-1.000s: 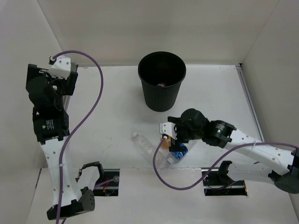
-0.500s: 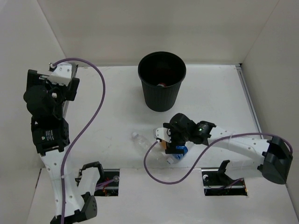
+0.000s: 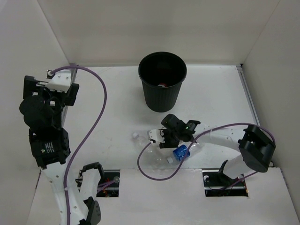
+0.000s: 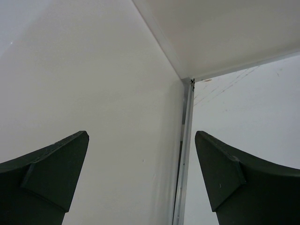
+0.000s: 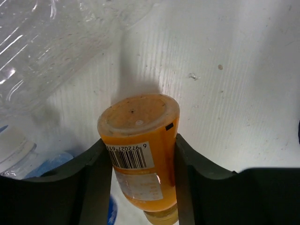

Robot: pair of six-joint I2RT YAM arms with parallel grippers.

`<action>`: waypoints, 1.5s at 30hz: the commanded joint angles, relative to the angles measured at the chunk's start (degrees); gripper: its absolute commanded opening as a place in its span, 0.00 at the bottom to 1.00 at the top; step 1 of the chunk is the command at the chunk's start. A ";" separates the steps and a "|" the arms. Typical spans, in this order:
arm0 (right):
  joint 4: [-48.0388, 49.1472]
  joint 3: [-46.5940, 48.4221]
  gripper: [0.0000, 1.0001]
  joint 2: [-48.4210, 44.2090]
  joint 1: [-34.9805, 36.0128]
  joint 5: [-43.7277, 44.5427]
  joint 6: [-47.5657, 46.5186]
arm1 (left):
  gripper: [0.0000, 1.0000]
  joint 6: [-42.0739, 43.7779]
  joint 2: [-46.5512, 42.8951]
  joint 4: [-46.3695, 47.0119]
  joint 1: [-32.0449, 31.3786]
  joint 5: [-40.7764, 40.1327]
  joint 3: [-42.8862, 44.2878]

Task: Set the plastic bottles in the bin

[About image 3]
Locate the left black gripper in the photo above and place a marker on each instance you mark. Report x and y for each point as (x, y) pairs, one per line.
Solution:
(32, 84)

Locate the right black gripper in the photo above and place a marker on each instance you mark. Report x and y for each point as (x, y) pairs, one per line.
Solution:
(167, 144)

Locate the blue label water bottle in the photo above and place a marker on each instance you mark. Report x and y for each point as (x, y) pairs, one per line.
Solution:
(177, 155)

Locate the clear unlabelled plastic bottle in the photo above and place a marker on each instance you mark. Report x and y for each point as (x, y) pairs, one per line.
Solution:
(151, 157)

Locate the red label clear bottle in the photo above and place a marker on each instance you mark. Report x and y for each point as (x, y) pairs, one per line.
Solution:
(162, 85)

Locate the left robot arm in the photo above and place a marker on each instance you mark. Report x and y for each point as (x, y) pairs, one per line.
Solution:
(51, 150)

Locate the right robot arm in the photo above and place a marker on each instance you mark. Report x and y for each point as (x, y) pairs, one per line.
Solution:
(226, 136)

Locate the black plastic waste bin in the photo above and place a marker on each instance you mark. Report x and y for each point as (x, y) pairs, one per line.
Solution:
(161, 67)

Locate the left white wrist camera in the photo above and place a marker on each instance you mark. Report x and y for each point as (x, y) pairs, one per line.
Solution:
(60, 82)

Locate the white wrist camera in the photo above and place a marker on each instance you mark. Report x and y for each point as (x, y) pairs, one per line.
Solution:
(156, 135)
(60, 82)

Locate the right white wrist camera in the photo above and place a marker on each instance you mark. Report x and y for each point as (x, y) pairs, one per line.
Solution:
(156, 135)

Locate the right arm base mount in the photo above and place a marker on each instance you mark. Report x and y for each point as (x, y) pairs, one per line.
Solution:
(219, 185)

